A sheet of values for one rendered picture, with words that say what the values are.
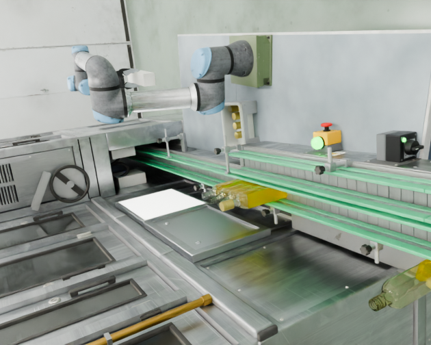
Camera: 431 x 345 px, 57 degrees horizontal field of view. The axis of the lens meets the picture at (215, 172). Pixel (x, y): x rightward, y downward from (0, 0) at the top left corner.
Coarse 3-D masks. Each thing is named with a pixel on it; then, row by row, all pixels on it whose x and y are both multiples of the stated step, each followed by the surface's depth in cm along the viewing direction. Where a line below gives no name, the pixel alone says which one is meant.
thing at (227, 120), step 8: (224, 104) 186; (232, 104) 181; (240, 104) 177; (224, 112) 191; (232, 112) 192; (240, 112) 177; (224, 120) 191; (232, 120) 193; (240, 120) 191; (224, 128) 192; (232, 128) 194; (232, 136) 195; (232, 144) 194
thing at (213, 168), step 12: (156, 156) 243; (180, 156) 229; (204, 168) 191; (216, 168) 186; (252, 180) 158; (288, 192) 139; (300, 192) 135; (336, 204) 120; (348, 204) 118; (384, 216) 106; (396, 216) 105; (420, 228) 98
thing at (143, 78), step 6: (138, 72) 205; (144, 72) 204; (150, 72) 203; (132, 78) 211; (138, 78) 203; (144, 78) 197; (150, 78) 199; (138, 84) 205; (144, 84) 198; (150, 84) 200
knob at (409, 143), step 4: (408, 140) 113; (412, 140) 113; (408, 144) 112; (412, 144) 112; (416, 144) 113; (404, 148) 113; (408, 148) 112; (412, 148) 111; (416, 148) 111; (420, 148) 112; (408, 152) 113; (412, 152) 112; (416, 152) 113
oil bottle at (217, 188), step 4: (232, 180) 166; (236, 180) 166; (240, 180) 165; (216, 184) 163; (220, 184) 162; (224, 184) 161; (228, 184) 161; (232, 184) 161; (236, 184) 162; (212, 188) 161; (216, 188) 159; (220, 188) 158; (216, 192) 159
